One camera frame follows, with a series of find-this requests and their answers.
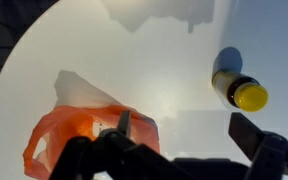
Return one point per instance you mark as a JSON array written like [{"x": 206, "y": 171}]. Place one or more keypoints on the yellow and brown bottle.
[{"x": 242, "y": 90}]

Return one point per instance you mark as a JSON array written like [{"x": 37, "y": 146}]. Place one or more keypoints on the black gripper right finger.
[{"x": 260, "y": 146}]

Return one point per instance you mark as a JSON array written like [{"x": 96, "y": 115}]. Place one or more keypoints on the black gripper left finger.
[{"x": 117, "y": 156}]

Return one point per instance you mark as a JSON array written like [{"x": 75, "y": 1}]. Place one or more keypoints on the orange plastic bag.
[{"x": 67, "y": 130}]

